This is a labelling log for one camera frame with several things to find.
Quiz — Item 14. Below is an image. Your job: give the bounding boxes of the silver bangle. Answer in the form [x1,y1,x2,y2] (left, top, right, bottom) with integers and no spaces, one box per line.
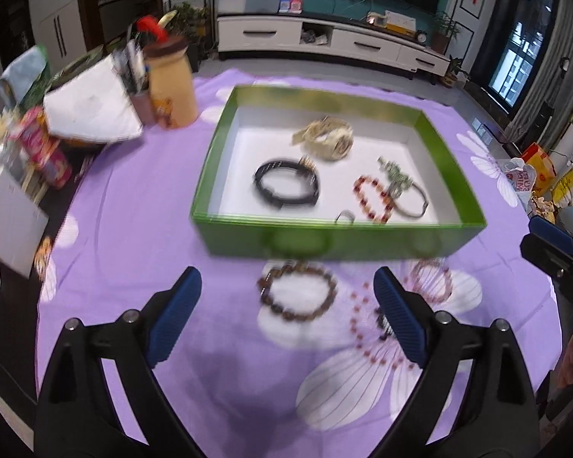
[388,182,429,219]

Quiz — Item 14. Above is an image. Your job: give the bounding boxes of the potted plant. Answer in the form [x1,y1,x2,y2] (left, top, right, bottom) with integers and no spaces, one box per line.
[166,2,213,73]
[431,11,461,55]

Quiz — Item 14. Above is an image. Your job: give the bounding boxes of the green cardboard box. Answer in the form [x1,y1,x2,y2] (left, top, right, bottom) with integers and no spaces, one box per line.
[191,86,486,261]

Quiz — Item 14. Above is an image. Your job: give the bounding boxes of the yellow bear bottle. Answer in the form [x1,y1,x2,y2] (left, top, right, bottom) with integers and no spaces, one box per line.
[136,16,199,129]

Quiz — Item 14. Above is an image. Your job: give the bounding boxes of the red pink bead bracelet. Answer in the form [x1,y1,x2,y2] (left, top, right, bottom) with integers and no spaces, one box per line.
[353,174,395,226]

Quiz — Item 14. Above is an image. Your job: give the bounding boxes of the cream white wristwatch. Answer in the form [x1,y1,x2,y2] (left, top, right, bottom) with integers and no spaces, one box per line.
[292,117,354,161]

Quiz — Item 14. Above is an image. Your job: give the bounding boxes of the white small box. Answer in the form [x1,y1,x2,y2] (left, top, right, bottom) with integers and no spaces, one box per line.
[0,166,48,278]

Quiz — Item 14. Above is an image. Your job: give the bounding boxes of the pink yogurt cup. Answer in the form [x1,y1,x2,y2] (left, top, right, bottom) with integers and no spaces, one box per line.
[39,142,72,189]
[16,106,58,166]

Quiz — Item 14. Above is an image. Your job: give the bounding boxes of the green jade pendant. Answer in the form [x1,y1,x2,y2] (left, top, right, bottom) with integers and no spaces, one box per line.
[378,157,413,191]

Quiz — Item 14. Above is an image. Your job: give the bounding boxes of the plastic bag of snacks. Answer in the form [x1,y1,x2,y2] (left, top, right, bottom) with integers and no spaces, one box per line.
[498,144,573,223]

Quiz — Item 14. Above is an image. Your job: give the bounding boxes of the brown wooden bead bracelet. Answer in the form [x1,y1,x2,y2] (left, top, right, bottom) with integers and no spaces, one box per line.
[256,260,340,322]

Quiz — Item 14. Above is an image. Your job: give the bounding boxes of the white paper sheet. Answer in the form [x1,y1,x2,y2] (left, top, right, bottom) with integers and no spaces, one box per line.
[43,57,142,144]

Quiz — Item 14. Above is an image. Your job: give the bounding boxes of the purple floral tablecloth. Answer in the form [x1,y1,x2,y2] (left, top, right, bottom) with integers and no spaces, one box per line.
[37,70,562,457]

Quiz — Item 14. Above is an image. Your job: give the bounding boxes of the black white bead necklace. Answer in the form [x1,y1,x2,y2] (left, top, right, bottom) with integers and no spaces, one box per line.
[371,304,395,342]

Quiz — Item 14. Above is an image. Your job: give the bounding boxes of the black wristwatch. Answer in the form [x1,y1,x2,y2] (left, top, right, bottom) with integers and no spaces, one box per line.
[253,158,320,209]

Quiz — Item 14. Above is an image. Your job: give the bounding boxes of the pen holder cup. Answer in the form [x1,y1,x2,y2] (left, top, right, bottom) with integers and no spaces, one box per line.
[112,39,156,126]

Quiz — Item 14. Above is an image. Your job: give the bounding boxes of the potted plant right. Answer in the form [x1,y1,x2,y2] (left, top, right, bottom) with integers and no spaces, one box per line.
[431,11,461,55]

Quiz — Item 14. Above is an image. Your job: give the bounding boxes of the white TV cabinet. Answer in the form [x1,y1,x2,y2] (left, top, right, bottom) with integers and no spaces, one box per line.
[217,15,450,77]

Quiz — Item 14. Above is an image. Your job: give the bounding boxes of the small alarm clock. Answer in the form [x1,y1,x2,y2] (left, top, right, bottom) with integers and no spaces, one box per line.
[415,30,427,45]

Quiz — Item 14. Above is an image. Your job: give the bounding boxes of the potted plant left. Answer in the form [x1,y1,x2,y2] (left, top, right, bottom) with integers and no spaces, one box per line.
[166,2,213,73]

